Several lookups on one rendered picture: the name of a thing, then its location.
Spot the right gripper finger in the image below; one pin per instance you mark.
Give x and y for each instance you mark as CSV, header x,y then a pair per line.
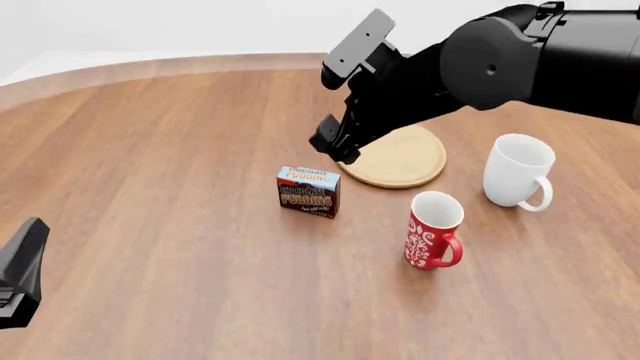
x,y
326,135
356,131

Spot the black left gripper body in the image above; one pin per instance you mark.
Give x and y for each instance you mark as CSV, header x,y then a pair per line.
x,y
14,307

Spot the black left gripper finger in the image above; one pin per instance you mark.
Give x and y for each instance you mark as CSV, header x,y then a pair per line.
x,y
26,255

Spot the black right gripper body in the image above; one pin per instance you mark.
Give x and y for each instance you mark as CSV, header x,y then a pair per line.
x,y
385,82

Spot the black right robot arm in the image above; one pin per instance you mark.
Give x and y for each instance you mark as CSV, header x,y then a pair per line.
x,y
500,56

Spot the small grey plate on stalk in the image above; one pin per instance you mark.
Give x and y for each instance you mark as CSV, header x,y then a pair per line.
x,y
360,41

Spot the round wooden plate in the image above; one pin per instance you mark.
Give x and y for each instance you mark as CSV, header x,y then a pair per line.
x,y
405,161

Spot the chocolate pudding box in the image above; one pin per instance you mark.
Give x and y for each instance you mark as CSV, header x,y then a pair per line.
x,y
309,193

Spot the red patterned mug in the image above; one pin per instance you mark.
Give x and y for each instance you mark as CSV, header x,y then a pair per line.
x,y
425,240

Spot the white mug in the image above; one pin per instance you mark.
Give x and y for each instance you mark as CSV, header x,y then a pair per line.
x,y
510,172

